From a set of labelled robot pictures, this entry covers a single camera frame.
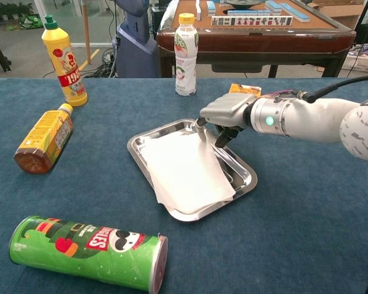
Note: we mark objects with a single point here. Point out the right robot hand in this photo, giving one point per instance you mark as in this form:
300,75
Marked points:
230,108

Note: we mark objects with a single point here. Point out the white paper sheet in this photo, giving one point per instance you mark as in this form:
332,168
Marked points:
187,171

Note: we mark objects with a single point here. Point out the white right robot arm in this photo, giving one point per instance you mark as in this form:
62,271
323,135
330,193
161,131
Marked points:
309,119

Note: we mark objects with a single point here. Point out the stainless steel tray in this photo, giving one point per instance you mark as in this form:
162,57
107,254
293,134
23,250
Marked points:
240,176

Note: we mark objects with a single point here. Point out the orange and blue carton box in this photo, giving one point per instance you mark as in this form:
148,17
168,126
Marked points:
242,88

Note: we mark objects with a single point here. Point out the white drink bottle yellow cap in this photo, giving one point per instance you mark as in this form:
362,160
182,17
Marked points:
185,58

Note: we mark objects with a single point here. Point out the brown mahjong table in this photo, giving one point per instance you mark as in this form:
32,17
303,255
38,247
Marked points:
248,43

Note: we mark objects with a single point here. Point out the mahjong tile row showing faces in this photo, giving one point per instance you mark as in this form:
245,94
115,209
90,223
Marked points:
251,21

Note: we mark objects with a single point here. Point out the blue-backed mahjong tile row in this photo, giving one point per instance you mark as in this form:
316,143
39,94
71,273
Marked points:
273,6
294,12
211,7
248,13

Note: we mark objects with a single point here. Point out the blue grey machine base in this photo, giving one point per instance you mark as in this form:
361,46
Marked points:
135,55

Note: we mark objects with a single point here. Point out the white plastic bag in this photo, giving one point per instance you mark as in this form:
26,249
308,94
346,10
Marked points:
168,15

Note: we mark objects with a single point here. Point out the white plastic basket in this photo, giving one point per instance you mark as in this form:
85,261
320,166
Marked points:
362,61

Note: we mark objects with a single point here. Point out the brown cardboard box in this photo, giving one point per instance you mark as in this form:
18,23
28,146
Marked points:
337,12

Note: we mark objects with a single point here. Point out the wooden pole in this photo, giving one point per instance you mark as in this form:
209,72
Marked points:
86,30

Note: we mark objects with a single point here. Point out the blue felt table cover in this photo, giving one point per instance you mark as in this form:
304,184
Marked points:
79,190

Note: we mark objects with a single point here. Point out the yellow squeeze bottle green cap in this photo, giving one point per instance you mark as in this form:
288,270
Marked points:
64,61

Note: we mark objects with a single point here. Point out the brown tea bottle yellow label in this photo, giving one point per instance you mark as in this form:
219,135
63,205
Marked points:
46,137

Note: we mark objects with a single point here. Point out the green Pringles can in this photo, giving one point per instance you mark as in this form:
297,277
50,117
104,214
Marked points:
86,254

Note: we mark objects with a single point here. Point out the green bag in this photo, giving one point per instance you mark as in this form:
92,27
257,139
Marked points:
30,22

